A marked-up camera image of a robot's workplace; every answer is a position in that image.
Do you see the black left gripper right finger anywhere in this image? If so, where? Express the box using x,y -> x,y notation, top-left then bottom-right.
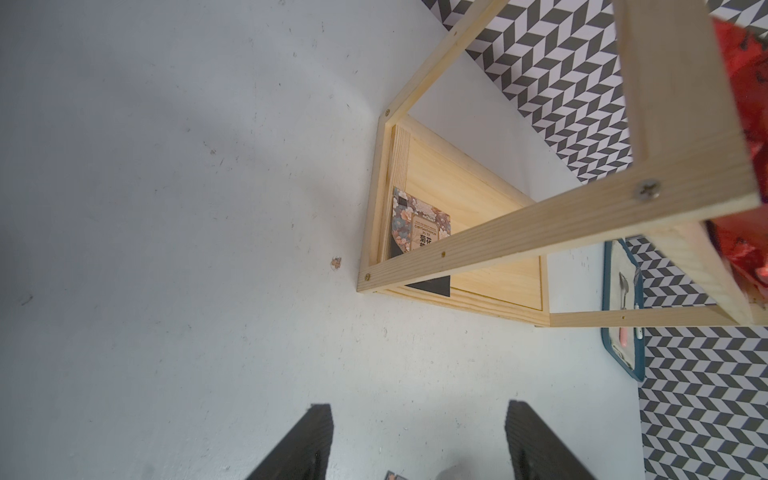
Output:
505,400 -> 595,480

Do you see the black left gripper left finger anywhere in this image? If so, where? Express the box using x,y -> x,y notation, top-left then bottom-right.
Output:
246,404 -> 334,480

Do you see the light wooden two-tier shelf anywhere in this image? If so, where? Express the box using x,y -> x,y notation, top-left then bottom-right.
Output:
357,1 -> 767,327

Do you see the brown tea bag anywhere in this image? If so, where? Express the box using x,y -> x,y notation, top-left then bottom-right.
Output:
388,186 -> 452,298
385,471 -> 406,480

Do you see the red tea bag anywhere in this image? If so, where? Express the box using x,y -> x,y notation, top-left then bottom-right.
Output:
711,204 -> 767,297
712,18 -> 767,203

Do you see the blue tray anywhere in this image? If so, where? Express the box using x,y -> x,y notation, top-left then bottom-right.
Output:
601,238 -> 647,383

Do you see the beige cloth mat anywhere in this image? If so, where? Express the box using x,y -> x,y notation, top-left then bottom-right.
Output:
608,245 -> 638,368

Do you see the pink handled spoon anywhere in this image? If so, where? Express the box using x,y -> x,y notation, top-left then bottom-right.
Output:
618,273 -> 630,347

